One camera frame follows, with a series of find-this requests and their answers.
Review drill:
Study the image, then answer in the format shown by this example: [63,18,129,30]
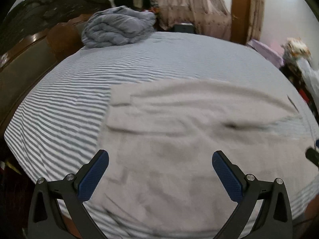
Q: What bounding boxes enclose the dark wooden headboard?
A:
[1,14,91,134]

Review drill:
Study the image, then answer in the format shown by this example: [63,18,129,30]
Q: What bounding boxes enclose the black bedside box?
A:
[173,23,196,34]

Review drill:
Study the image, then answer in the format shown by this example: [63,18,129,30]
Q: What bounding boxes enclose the folded grey blue quilt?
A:
[81,6,156,48]

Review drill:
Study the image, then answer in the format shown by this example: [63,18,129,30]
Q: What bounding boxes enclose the pile of clothes on chair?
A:
[280,38,318,120]

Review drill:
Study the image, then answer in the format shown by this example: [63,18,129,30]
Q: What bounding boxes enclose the blue white striped bed sheet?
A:
[4,31,319,239]

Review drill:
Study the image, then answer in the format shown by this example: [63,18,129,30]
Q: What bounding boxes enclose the floral beige curtain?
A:
[155,0,231,40]

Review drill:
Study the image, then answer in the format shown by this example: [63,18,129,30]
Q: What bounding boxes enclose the purple cloth covered furniture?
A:
[247,39,284,69]

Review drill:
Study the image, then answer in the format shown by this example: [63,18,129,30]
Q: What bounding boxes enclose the brown wooden door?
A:
[230,0,251,45]

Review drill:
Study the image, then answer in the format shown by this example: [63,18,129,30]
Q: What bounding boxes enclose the light grey pants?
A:
[92,79,318,238]

